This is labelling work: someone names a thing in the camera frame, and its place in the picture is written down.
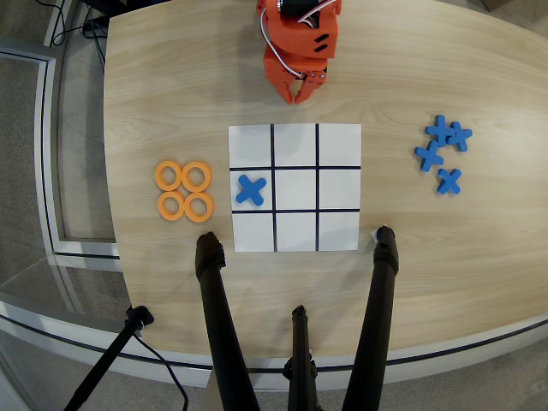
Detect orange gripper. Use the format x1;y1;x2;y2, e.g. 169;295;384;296
264;15;340;106

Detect orange foam ring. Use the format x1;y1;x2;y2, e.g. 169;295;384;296
183;191;215;223
181;160;213;193
157;190;186;222
154;160;184;193

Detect white tic-tac-toe grid paper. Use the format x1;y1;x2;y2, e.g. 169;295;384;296
228;122;363;253

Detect blue foam cross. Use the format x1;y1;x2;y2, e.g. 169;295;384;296
447;121;474;152
424;114;455;146
414;140;445;173
436;168;463;196
235;174;268;206

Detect thick black tripod leg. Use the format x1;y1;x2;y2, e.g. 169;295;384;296
194;231;261;411
341;225;400;411

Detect slim black stand pole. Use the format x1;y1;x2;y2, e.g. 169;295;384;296
63;305;155;411

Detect black floor cables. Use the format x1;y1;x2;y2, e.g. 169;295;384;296
49;0;109;74

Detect grey metal glass frame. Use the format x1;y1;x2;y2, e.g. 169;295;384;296
0;45;122;259

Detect black stand cable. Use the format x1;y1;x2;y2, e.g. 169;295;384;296
131;330;190;411

